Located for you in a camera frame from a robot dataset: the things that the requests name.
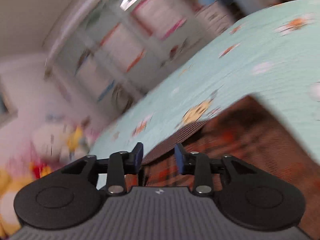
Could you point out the orange bordered paper poster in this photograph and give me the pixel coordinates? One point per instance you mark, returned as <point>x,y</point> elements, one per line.
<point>123,48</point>

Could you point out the yellow plush duck toy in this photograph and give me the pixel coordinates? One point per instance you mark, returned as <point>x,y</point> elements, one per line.
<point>10,186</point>

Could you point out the red plaid jacket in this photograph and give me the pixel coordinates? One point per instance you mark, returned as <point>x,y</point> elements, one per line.
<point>248,131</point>

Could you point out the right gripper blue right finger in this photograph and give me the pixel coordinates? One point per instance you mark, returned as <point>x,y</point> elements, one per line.
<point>179,153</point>

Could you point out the mirrored sliding wardrobe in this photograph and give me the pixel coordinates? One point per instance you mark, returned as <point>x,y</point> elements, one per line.
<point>80,29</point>

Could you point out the pink bordered paper poster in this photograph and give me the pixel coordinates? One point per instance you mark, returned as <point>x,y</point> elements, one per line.
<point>158,18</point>

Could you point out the light green quilted bedspread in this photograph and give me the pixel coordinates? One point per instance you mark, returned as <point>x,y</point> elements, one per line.
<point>271,55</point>

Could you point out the white kitty plush toy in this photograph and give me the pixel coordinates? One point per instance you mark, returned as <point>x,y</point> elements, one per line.
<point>61,142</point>

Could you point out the blue bordered paper poster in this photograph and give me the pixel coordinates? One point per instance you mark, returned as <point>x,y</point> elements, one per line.
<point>94,78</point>

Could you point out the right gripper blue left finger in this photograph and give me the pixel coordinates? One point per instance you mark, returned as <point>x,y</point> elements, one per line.
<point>138,152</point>

